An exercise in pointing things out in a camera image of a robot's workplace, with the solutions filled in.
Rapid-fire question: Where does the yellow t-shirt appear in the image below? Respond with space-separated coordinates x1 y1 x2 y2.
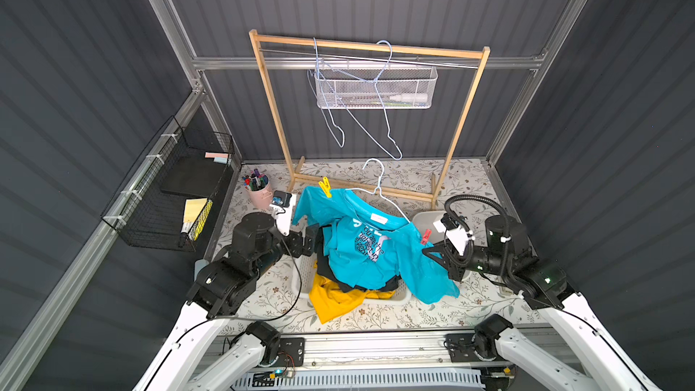
309 274 396 324

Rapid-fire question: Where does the blue wire hanger yellow shirt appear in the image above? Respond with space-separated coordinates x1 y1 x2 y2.
308 38 346 148

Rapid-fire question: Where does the wooden clothes rack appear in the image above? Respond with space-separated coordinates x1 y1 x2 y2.
249 29 492 208

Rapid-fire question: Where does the white perforated laundry basket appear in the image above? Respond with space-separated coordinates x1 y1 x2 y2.
291 255 412 306

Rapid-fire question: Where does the teal t-shirt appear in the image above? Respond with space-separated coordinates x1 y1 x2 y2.
293 186 460 304

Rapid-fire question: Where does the blue wire hanger black shirt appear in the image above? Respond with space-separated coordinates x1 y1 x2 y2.
314 39 404 162

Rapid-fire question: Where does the black t-shirt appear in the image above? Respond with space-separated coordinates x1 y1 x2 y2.
316 226 401 293

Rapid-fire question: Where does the yellow clothespin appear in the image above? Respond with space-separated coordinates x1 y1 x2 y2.
319 177 332 198

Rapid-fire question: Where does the white tube in mesh basket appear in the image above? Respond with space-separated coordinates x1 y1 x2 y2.
388 93 431 109

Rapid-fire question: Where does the white wire mesh basket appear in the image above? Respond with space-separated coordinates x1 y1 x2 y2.
320 66 438 110

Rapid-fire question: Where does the white plastic tray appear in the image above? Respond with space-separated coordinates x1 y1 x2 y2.
412 210 446 234

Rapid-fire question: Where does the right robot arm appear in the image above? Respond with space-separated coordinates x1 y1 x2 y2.
423 194 657 390

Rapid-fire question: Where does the black notebook in wall basket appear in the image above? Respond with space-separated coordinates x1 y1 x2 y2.
160 157 226 198

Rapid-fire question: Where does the pink pen cup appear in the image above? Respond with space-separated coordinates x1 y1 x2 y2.
243 168 274 210

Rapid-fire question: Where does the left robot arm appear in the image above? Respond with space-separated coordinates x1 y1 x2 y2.
135 212 323 390

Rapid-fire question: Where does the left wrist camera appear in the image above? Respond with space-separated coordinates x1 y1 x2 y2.
270 191 297 236

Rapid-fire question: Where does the red clothespin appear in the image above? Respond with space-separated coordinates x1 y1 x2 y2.
421 229 432 245

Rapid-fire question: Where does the yellow notepad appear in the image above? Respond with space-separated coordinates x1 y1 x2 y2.
181 198 213 242

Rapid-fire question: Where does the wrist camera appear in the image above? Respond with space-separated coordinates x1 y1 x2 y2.
270 191 297 236
433 213 475 256

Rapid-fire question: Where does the black wire wall basket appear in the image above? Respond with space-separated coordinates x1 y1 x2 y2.
102 119 235 253

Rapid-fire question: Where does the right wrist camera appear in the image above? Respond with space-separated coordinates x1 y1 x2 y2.
433 213 475 256

